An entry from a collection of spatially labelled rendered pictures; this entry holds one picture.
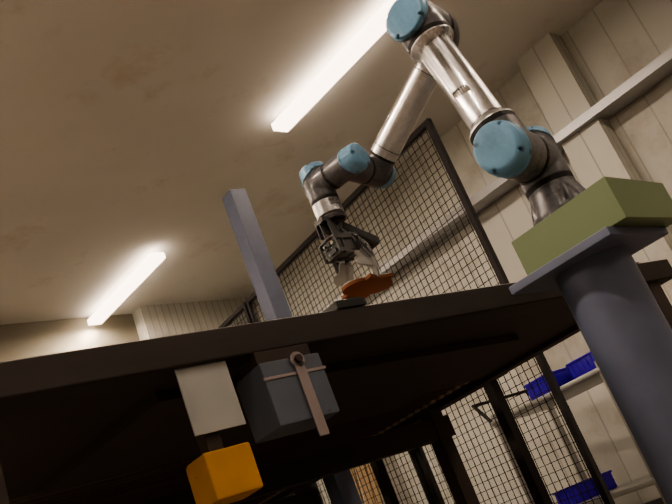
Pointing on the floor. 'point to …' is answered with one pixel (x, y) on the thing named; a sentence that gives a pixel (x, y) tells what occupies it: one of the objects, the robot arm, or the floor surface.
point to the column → (621, 332)
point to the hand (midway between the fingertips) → (367, 285)
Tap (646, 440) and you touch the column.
